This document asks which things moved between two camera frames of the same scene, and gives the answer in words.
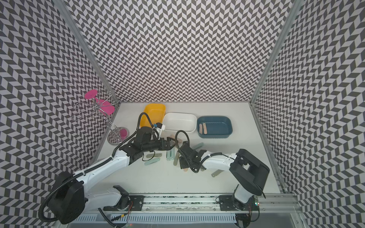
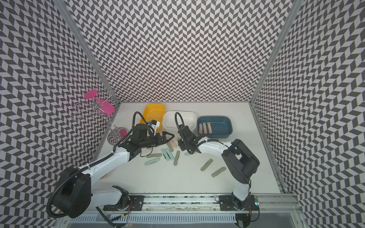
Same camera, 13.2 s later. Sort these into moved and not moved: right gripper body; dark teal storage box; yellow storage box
Moved: right gripper body
Not moved: yellow storage box; dark teal storage box
